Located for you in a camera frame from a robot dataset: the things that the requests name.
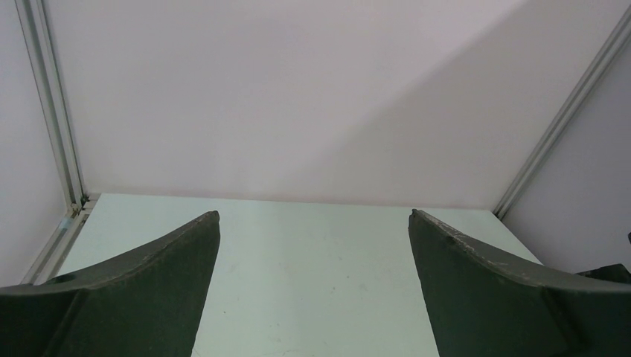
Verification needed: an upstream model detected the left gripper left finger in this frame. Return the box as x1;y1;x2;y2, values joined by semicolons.
1;211;220;356

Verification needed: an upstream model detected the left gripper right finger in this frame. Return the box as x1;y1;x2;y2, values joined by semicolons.
409;210;630;356

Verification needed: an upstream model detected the left aluminium frame post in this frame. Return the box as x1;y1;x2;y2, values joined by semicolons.
13;0;90;213

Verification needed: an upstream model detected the aluminium frame post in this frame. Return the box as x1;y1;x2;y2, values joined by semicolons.
493;8;630;220
13;0;90;213

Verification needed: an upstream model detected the right aluminium frame post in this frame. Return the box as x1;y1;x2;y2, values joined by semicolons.
493;8;630;220

